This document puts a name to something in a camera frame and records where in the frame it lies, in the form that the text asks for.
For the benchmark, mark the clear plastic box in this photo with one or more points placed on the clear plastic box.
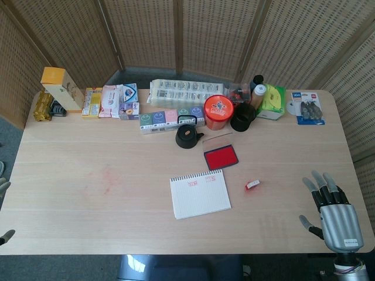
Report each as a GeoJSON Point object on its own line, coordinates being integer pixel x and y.
{"type": "Point", "coordinates": [238, 92]}

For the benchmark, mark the dark bottle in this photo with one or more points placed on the dark bottle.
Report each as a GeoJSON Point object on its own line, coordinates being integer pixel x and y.
{"type": "Point", "coordinates": [257, 79]}

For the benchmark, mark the green tissue box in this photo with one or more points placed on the green tissue box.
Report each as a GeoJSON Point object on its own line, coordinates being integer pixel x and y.
{"type": "Point", "coordinates": [272, 102]}

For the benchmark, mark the dark robot base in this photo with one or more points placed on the dark robot base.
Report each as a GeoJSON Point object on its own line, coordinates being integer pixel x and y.
{"type": "Point", "coordinates": [175, 269]}

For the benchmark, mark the small purple box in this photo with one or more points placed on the small purple box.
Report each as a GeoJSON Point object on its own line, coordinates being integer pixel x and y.
{"type": "Point", "coordinates": [129, 111]}

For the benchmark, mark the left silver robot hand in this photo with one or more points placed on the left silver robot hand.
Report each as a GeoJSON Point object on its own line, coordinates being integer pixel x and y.
{"type": "Point", "coordinates": [3, 187]}

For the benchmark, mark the gold foil package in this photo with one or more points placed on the gold foil package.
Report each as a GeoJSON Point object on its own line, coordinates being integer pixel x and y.
{"type": "Point", "coordinates": [42, 106]}

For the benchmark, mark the spiral white notepad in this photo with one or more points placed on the spiral white notepad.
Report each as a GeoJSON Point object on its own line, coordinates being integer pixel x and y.
{"type": "Point", "coordinates": [200, 196]}

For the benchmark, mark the pink wet wipes pack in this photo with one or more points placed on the pink wet wipes pack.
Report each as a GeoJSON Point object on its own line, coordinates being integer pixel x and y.
{"type": "Point", "coordinates": [109, 102]}

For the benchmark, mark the blue blister card of clips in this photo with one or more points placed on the blue blister card of clips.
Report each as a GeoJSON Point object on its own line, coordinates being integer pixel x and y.
{"type": "Point", "coordinates": [307, 108]}

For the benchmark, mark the brown bottle white cap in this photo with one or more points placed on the brown bottle white cap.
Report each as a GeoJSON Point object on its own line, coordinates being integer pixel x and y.
{"type": "Point", "coordinates": [257, 96]}

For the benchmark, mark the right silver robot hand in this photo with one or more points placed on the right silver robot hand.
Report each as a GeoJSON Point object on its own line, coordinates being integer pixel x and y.
{"type": "Point", "coordinates": [340, 225]}

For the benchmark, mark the black teapot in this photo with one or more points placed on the black teapot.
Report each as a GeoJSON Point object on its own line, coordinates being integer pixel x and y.
{"type": "Point", "coordinates": [186, 137]}

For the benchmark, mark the black mesh pen cup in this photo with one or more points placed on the black mesh pen cup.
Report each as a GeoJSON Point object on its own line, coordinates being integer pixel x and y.
{"type": "Point", "coordinates": [241, 121]}

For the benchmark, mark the blue and white box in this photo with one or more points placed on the blue and white box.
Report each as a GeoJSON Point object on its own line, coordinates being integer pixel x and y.
{"type": "Point", "coordinates": [130, 92]}

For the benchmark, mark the wicker folding screen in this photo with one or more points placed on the wicker folding screen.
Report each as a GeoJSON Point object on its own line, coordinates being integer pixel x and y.
{"type": "Point", "coordinates": [146, 29]}

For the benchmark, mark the large clear tissue pack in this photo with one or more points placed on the large clear tissue pack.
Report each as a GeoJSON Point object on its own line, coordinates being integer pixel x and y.
{"type": "Point", "coordinates": [181, 92]}

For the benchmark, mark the red ink pad clear lid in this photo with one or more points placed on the red ink pad clear lid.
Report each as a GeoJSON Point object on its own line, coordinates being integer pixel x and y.
{"type": "Point", "coordinates": [221, 158]}

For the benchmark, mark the tall beige orange carton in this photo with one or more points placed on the tall beige orange carton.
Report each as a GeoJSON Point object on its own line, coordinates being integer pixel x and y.
{"type": "Point", "coordinates": [63, 90]}

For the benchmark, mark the orange lidded tub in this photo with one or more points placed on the orange lidded tub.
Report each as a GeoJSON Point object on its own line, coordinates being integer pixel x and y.
{"type": "Point", "coordinates": [218, 112]}

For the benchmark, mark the multicolour pocket tissue pack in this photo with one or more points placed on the multicolour pocket tissue pack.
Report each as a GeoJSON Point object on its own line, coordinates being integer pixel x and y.
{"type": "Point", "coordinates": [158, 121]}

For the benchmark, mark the yellow flat box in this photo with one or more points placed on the yellow flat box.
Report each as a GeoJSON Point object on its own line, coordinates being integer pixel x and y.
{"type": "Point", "coordinates": [92, 104]}

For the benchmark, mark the red white rubber stamp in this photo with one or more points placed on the red white rubber stamp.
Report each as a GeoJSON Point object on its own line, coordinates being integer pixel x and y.
{"type": "Point", "coordinates": [252, 185]}

